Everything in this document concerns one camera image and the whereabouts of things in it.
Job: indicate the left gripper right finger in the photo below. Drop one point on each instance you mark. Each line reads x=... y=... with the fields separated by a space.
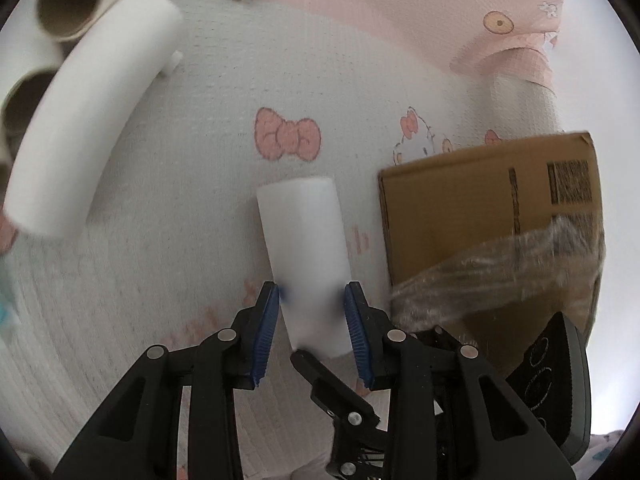
x=451 y=415

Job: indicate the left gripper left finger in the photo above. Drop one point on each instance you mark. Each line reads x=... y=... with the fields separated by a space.
x=134 y=432

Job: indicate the white cardboard tube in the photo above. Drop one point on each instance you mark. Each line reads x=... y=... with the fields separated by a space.
x=81 y=115
x=304 y=235

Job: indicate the brown cardboard box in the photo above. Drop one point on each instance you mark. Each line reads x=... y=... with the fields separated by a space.
x=490 y=242

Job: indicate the pink cartoon blanket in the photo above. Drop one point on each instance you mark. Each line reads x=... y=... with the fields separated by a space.
x=267 y=90

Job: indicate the white cardboard tube angled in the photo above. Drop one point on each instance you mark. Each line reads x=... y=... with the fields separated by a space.
x=29 y=61

